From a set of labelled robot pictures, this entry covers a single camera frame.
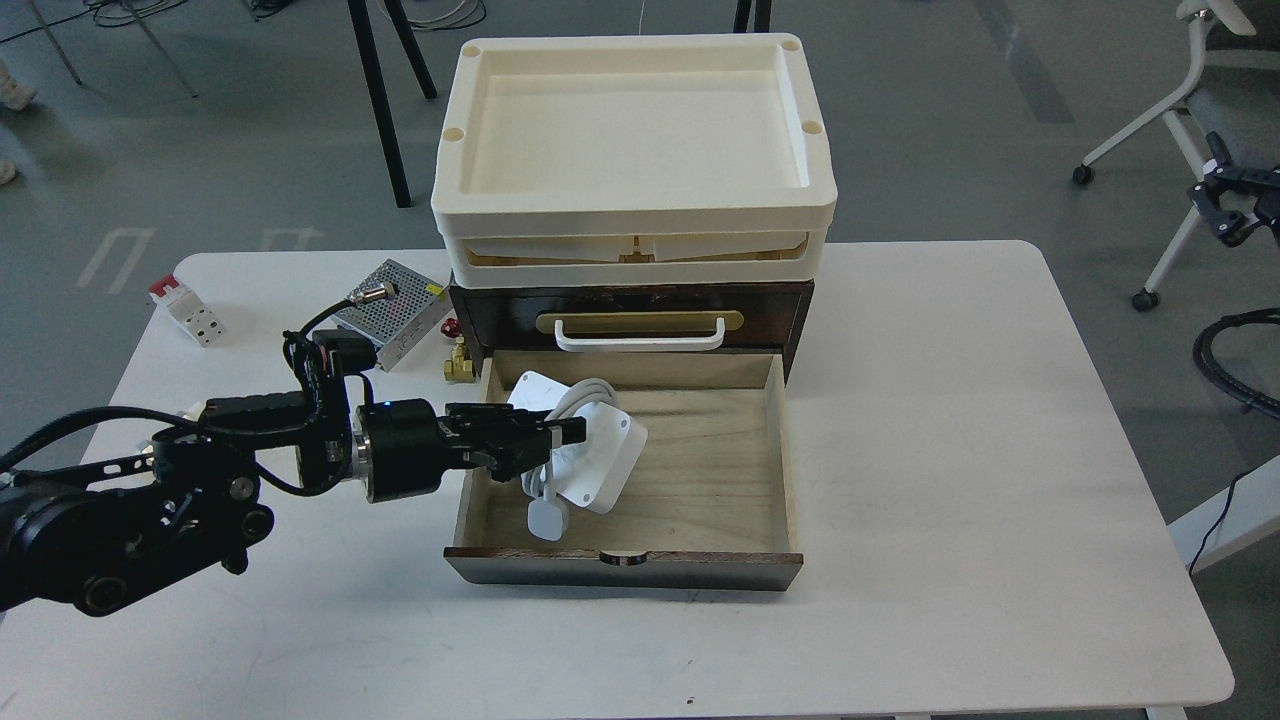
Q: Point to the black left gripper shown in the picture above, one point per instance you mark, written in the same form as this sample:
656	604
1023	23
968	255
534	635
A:
408	447

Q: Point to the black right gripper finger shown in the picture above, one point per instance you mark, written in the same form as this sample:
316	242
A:
1226	175
1232	227

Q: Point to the white power strip with cable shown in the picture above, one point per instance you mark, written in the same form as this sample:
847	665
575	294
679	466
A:
590	474

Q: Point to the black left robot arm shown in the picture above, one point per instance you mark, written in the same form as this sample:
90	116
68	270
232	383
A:
106	534

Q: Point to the dark wooden cabinet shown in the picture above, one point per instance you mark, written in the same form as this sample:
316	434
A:
515	328

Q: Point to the brass valve red knob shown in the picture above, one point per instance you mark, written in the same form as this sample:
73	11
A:
464	365

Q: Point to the open wooden drawer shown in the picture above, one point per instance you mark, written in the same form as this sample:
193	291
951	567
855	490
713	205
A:
709	505

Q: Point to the metal mesh power supply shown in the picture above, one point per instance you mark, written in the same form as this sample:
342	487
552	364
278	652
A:
395	325

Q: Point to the cream plastic lower tray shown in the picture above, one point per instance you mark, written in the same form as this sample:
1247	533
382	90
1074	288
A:
579	261

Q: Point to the cream plastic tray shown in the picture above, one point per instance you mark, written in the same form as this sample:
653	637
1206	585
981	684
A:
579	261
612	135

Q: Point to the cream plastic top tray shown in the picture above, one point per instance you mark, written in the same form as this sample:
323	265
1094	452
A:
612	135

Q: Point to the white red circuit breaker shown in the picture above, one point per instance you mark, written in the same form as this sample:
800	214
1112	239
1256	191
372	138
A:
187	309

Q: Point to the white drawer handle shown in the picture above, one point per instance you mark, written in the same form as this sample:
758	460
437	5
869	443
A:
623	345

